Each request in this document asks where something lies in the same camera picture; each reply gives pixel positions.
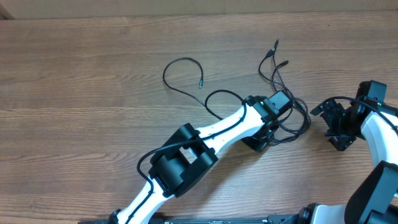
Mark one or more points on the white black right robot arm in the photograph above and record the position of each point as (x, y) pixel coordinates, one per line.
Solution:
(368, 118)

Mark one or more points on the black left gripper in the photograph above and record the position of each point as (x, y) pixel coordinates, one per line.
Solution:
(260, 145)

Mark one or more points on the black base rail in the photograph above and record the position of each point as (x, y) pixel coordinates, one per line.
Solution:
(271, 219)

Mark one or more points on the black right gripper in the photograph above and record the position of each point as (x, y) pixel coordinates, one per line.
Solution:
(343, 140)

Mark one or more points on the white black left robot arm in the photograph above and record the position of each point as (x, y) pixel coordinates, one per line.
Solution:
(190, 153)

